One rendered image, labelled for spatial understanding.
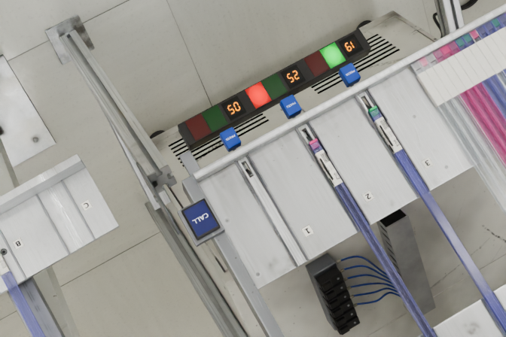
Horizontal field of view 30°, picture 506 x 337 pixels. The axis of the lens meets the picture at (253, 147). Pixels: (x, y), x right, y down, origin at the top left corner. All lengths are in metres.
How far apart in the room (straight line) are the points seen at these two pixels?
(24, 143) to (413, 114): 0.98
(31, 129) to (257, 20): 0.58
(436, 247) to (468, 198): 0.12
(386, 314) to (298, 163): 0.58
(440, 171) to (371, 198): 0.12
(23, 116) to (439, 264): 0.95
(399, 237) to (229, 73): 0.67
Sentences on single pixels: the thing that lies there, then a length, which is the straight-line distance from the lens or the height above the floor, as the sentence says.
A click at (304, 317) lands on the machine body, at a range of 1.87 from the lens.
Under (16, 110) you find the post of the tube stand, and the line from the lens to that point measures 2.13.
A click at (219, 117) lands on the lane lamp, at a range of 1.51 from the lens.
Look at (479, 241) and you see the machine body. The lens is 2.00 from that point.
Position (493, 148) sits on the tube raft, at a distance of 1.53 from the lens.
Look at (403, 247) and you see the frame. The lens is 1.83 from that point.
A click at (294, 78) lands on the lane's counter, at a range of 1.53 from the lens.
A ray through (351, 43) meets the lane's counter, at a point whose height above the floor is 0.65.
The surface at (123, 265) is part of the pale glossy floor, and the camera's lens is 2.42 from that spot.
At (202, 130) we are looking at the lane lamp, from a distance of 1.50.
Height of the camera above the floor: 1.91
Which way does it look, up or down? 53 degrees down
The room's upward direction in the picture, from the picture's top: 139 degrees clockwise
